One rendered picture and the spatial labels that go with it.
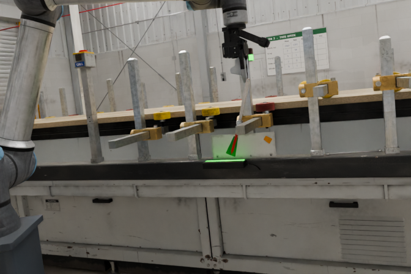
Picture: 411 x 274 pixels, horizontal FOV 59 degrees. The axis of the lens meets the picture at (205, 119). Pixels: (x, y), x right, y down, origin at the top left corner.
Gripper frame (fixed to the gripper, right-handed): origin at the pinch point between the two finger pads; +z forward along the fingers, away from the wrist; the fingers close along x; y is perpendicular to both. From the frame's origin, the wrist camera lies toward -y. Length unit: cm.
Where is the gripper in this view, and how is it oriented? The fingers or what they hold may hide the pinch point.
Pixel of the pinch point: (246, 79)
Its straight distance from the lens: 135.9
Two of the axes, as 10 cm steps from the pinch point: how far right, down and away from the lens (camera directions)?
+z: 1.0, 9.9, 0.8
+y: -9.3, 0.6, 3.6
